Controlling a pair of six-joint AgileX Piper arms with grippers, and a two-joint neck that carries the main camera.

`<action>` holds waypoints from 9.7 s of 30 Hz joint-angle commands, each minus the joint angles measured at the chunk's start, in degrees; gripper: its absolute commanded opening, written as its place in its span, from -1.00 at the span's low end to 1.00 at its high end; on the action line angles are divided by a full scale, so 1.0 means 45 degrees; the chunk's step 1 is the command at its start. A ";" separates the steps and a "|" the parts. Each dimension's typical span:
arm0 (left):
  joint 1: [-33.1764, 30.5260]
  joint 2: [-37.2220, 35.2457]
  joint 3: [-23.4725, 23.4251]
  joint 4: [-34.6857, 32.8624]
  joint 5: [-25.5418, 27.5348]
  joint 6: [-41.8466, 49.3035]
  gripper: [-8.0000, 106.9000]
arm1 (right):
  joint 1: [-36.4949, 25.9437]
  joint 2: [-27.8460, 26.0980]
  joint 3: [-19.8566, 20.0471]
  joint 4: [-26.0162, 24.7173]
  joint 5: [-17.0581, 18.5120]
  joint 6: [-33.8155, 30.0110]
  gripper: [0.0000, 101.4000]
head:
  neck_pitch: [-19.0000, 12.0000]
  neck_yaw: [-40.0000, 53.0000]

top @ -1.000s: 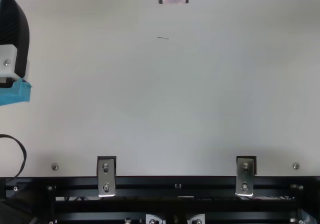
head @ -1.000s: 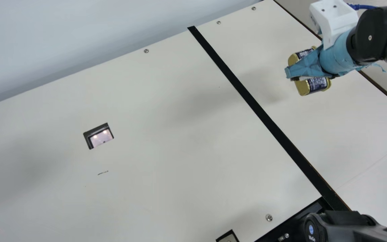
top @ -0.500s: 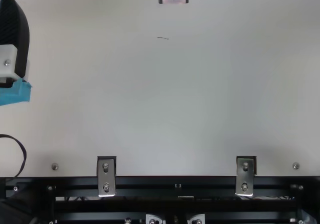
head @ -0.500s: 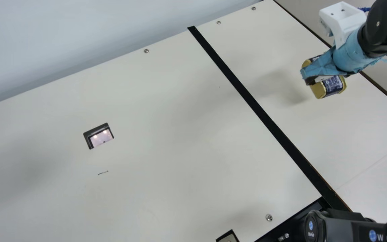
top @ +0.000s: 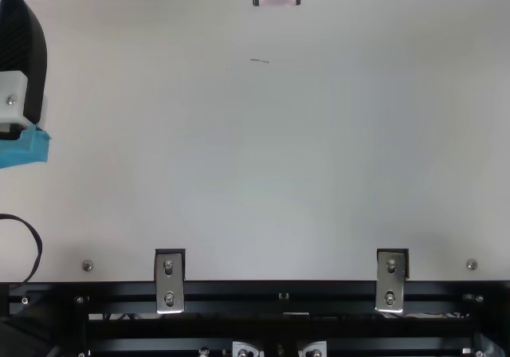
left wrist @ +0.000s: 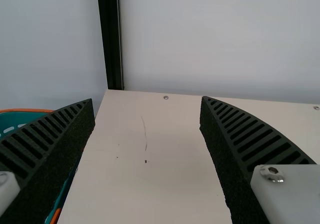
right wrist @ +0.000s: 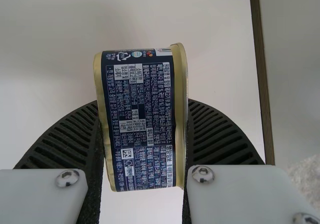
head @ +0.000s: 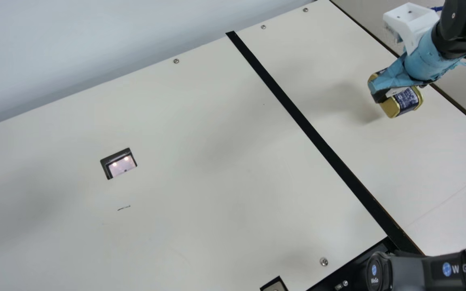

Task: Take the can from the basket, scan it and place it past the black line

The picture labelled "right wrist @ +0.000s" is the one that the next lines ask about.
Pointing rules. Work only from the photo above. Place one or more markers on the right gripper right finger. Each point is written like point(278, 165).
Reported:
point(220, 134)

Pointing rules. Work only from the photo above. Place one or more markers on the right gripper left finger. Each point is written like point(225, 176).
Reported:
point(65, 139)

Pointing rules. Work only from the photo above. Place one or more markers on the dark blue gold-rimmed rectangular tin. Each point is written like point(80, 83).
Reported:
point(142, 119)

